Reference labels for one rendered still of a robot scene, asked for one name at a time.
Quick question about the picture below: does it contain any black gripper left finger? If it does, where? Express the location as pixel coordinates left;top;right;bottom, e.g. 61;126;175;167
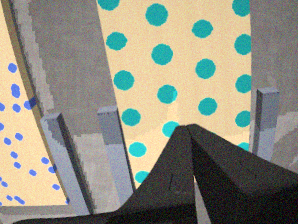
15;124;198;224

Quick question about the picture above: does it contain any cream strip with teal dots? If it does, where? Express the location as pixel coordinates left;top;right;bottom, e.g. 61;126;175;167
96;0;251;189

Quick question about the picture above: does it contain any beige strip with blue dots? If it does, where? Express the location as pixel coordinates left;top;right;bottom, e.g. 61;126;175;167
0;0;71;206

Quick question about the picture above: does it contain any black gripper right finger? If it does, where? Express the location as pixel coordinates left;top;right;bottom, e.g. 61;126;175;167
186;123;298;224

